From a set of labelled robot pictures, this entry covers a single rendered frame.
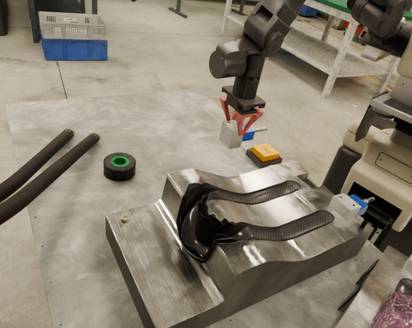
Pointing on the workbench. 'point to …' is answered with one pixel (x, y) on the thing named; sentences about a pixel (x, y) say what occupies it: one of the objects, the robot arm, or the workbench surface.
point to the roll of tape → (119, 166)
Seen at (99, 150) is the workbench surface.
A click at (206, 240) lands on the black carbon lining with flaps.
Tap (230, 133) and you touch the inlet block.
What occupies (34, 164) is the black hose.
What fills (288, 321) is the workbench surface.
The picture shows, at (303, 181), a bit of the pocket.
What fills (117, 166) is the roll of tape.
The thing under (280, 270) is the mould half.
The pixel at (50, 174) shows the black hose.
